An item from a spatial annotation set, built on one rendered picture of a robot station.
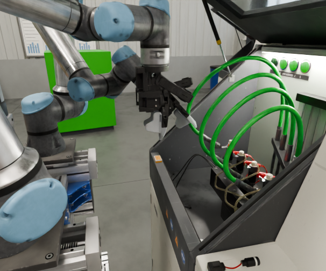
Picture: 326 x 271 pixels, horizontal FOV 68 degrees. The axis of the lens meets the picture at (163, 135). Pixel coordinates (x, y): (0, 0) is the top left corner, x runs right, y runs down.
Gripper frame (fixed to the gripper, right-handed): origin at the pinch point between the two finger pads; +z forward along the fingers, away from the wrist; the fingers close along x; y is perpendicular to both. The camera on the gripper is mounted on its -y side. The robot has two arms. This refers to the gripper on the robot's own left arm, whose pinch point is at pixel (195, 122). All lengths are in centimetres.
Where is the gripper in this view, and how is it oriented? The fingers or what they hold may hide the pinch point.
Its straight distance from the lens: 85.9
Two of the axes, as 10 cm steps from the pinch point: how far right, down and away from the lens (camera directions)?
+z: 6.9, 7.1, 1.2
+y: -7.2, 6.9, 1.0
